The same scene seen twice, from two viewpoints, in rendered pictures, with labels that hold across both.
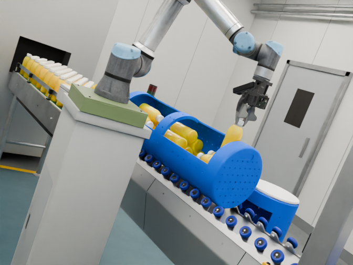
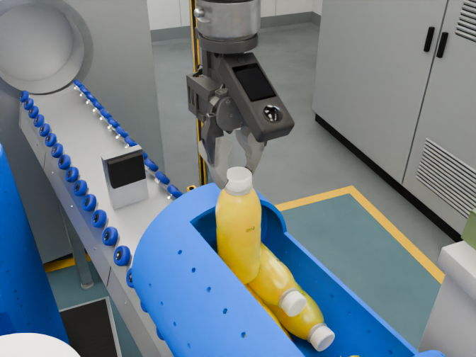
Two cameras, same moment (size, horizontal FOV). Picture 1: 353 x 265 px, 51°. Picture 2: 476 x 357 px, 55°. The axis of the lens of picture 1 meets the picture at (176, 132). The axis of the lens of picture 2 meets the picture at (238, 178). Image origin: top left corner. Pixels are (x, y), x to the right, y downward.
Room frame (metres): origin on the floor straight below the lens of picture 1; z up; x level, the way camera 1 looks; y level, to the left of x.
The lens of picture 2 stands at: (2.12, -0.16, 1.68)
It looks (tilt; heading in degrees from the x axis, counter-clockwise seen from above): 35 degrees down; 188
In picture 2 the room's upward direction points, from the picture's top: straight up
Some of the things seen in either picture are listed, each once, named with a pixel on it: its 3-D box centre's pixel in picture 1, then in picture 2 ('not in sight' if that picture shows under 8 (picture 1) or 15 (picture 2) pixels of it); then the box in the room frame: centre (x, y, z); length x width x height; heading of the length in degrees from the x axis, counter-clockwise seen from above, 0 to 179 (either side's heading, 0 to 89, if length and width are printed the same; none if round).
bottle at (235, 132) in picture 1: (230, 142); (238, 229); (1.60, -0.23, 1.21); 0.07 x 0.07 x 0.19
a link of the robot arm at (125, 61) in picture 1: (124, 60); not in sight; (1.58, 0.31, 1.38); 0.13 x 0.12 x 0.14; 167
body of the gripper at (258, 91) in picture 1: (257, 92); (225, 78); (1.58, -0.25, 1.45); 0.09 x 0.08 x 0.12; 41
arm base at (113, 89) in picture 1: (114, 86); not in sight; (1.58, 0.31, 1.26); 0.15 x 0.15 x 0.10
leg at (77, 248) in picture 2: not in sight; (74, 236); (0.73, -1.09, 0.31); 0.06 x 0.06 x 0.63; 41
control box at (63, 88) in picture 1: (71, 97); not in sight; (2.18, 0.65, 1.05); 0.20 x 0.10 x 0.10; 41
